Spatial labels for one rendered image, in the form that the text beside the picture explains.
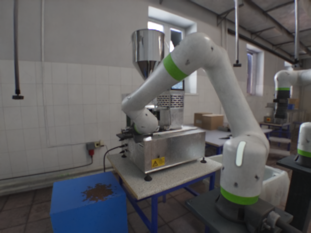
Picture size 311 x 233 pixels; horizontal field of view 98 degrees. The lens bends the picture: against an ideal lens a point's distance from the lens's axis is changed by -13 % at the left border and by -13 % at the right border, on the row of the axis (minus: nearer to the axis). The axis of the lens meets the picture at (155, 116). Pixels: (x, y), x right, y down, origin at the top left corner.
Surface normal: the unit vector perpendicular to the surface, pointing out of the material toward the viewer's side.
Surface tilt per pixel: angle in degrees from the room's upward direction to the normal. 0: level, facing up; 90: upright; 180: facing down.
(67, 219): 90
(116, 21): 90
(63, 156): 90
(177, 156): 90
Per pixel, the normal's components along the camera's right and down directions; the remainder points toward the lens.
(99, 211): 0.51, 0.11
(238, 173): -0.62, 0.09
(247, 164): -0.34, 0.10
